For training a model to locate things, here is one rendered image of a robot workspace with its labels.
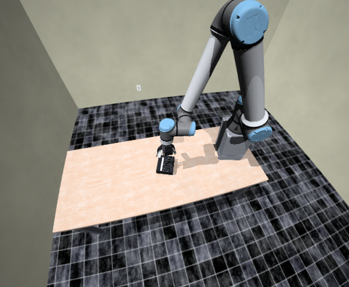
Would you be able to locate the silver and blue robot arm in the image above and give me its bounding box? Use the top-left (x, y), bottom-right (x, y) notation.
top-left (159, 0), bottom-right (273, 145)

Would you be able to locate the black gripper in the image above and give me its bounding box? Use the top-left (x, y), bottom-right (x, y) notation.
top-left (156, 144), bottom-right (176, 158)

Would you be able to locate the black lighting desk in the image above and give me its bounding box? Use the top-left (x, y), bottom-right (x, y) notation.
top-left (156, 155), bottom-right (175, 175)

